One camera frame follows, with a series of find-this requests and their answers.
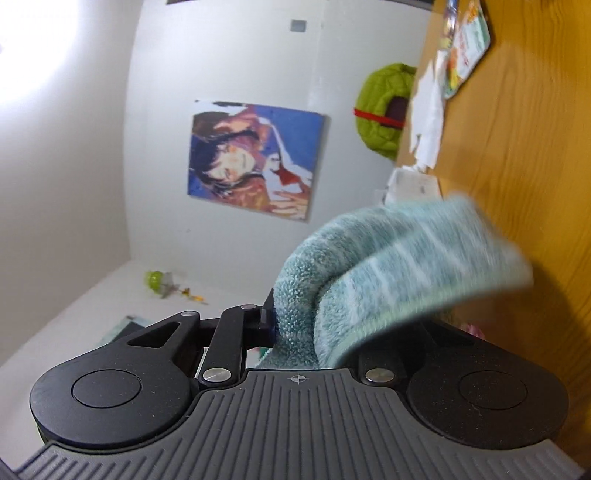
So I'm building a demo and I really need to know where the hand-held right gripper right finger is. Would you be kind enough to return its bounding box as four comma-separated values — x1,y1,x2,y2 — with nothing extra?
353,320,482,387

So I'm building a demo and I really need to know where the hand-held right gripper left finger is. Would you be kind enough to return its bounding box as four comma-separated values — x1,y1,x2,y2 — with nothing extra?
127,288,280,386

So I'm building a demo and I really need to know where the teal striped towel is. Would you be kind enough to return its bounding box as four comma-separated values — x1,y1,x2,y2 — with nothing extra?
252,194,534,370

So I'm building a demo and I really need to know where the white tissue pack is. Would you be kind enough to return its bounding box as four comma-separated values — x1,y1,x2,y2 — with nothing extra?
382,165,441,205

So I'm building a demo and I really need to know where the green puffer jacket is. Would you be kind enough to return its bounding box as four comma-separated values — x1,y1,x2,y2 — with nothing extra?
356,62,417,161

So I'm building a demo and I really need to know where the white crumpled tissue paper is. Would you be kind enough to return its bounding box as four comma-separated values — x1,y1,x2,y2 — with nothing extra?
408,46,448,171

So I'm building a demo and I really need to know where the colourful snack packet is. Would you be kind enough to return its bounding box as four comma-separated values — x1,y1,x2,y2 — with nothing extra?
440,0,491,100

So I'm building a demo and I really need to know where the green wall ornament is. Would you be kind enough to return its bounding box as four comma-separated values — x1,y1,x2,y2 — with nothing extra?
143,269,209,305

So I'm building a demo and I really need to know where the anime wall poster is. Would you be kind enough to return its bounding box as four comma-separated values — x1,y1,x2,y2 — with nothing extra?
187,98,328,223

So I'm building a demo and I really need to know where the red strap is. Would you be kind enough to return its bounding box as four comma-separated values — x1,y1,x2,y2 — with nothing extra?
353,107,405,128

